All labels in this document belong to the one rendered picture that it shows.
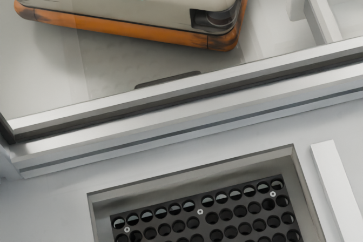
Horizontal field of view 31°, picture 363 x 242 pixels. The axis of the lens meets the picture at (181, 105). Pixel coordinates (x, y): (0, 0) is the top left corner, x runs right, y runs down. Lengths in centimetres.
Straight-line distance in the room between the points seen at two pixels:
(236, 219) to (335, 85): 16
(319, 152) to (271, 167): 13
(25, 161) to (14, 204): 5
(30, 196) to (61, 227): 4
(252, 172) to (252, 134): 11
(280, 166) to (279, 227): 11
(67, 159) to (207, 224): 15
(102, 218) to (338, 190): 27
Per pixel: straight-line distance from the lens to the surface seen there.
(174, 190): 72
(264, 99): 59
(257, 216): 64
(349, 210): 59
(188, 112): 59
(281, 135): 63
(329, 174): 60
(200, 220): 64
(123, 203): 73
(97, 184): 62
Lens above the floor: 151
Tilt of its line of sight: 62 degrees down
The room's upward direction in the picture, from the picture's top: 10 degrees counter-clockwise
